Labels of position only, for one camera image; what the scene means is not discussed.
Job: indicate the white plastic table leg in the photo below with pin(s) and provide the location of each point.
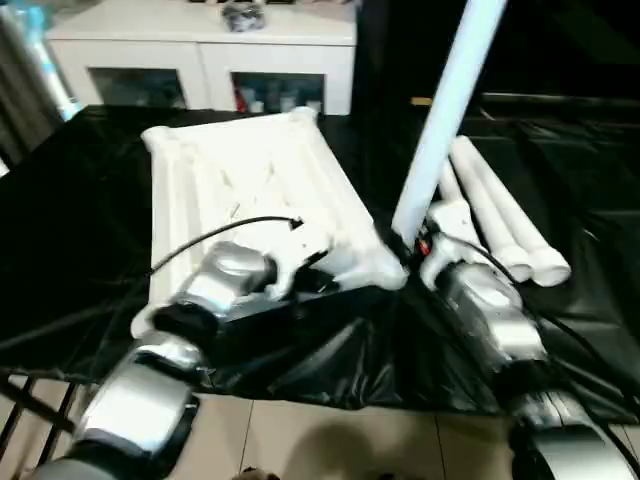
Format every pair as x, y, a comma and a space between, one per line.
514, 210
448, 180
450, 110
486, 210

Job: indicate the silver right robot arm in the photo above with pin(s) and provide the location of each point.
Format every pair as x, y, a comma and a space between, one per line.
500, 320

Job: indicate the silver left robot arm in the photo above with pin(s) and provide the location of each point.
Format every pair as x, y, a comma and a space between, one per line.
135, 400

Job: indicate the black box with gold label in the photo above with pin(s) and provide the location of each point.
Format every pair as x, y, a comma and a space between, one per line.
385, 50

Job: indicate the black plastic mat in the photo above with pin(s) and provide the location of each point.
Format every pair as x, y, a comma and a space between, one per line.
75, 225

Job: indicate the white glass-door cabinet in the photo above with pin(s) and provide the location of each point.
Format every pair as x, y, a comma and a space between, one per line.
200, 55

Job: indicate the dark grey bundle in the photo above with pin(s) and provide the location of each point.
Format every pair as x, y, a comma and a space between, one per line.
245, 19

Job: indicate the blue patterned white roll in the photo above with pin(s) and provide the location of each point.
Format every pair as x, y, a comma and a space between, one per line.
55, 60

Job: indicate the grey curtain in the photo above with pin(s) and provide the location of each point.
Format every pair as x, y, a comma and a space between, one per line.
20, 100

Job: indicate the black metal table frame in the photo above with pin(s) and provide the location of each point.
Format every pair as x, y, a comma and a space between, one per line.
45, 410

